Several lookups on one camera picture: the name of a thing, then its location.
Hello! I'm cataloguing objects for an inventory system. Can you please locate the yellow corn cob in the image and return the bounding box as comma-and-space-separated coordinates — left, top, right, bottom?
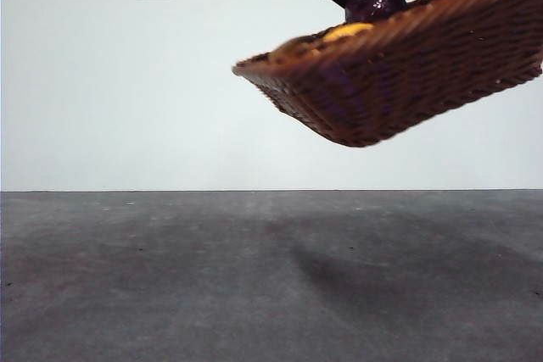
321, 22, 375, 42

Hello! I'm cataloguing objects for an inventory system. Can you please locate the brown potato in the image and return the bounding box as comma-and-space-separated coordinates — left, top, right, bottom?
273, 35, 326, 60

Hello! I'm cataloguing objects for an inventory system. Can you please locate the brown wicker basket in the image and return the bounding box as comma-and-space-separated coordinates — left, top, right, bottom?
231, 0, 543, 149

